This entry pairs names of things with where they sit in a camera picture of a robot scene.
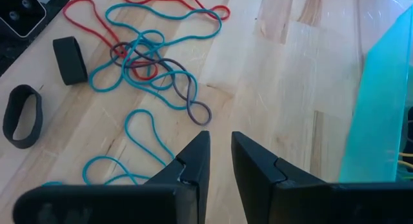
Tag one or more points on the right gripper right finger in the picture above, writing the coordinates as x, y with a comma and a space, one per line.
255, 172

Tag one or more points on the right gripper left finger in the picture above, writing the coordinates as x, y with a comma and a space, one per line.
197, 172

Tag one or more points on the red rubber band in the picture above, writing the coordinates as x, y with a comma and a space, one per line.
227, 13
145, 78

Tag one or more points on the yellow rubber band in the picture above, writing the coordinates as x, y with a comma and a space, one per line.
406, 154

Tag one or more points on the wide black rubber band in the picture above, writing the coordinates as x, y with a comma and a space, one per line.
69, 61
38, 120

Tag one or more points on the teal translucent plastic bin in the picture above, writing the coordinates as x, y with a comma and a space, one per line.
377, 120

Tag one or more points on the black aluminium table frame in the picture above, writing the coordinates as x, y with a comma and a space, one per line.
8, 54

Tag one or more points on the black white-rimmed camera box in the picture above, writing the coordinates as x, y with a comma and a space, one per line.
19, 11

